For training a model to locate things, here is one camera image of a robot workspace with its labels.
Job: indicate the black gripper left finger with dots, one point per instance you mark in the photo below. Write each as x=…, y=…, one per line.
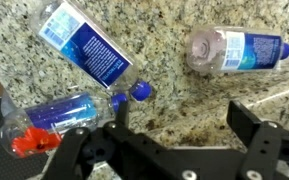
x=117, y=143

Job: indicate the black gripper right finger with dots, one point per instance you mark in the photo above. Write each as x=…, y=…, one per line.
x=264, y=143

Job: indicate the clear Fiji water bottle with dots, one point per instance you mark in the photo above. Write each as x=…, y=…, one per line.
x=250, y=50
x=90, y=50
x=60, y=113

